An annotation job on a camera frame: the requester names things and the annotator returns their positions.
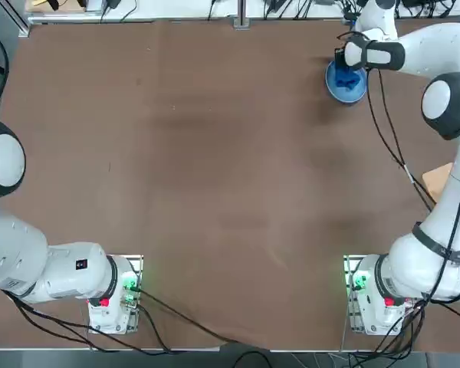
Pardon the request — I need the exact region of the aluminium frame rail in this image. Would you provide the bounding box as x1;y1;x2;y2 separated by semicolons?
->
18;11;155;38

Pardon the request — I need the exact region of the black cable with white tag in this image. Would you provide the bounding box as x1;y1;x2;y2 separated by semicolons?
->
375;67;438;206

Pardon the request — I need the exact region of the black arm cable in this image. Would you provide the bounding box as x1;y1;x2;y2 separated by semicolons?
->
362;65;436;214

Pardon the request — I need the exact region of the wooden cup rack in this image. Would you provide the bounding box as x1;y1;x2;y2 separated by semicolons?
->
422;163;455;205

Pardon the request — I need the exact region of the aluminium frame post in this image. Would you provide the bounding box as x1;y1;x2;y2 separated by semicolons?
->
232;0;251;31

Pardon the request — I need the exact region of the black base cable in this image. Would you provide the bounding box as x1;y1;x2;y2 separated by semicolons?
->
2;290;173;353
136;286;271;352

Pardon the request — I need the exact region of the blue cloth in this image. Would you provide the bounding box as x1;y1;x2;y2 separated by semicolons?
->
331;64;364;92

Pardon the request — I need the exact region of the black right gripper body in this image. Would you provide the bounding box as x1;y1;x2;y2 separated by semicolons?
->
333;46;350;71

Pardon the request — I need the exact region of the light blue plastic plate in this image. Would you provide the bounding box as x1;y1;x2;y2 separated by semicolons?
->
324;60;369;105

